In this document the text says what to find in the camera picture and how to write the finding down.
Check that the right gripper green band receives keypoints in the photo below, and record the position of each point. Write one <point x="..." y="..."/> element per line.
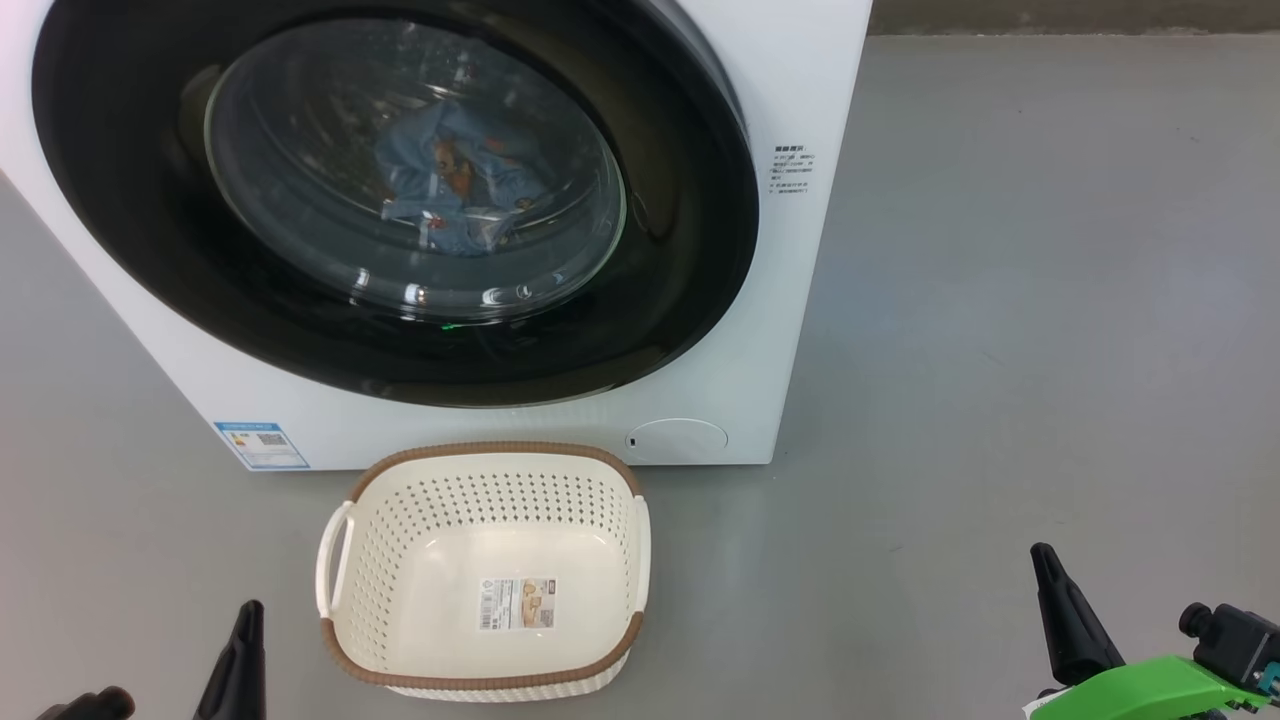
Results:
<point x="1150" y="690"/>

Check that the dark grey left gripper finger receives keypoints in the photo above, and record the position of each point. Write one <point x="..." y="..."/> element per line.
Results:
<point x="238" y="680"/>

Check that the black glass washing machine door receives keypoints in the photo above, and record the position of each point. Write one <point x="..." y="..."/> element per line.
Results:
<point x="690" y="250"/>

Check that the blue denim garment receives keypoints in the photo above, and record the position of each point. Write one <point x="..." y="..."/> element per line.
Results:
<point x="460" y="170"/>

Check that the cream perforated laundry basket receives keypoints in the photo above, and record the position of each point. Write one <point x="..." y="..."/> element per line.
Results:
<point x="400" y="600"/>

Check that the paper basket label sticker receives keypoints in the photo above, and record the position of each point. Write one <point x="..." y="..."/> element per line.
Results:
<point x="517" y="603"/>

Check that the white front-load washing machine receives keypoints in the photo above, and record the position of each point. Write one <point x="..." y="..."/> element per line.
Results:
<point x="820" y="300"/>

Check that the blue energy label sticker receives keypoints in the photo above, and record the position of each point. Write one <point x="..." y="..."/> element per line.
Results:
<point x="262" y="445"/>

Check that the round white filter cover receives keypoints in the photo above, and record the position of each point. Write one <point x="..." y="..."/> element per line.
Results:
<point x="678" y="442"/>

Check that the printed text label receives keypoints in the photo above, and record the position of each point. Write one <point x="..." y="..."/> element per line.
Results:
<point x="792" y="170"/>

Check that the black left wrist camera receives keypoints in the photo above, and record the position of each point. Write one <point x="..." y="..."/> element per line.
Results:
<point x="90" y="705"/>

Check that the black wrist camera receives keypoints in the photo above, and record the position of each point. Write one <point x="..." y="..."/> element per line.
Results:
<point x="90" y="705"/>
<point x="1235" y="645"/>

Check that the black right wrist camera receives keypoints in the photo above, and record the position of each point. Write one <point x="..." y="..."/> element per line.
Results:
<point x="1235" y="645"/>

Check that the teal right camera connector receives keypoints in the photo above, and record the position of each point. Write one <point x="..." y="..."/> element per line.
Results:
<point x="1270" y="682"/>

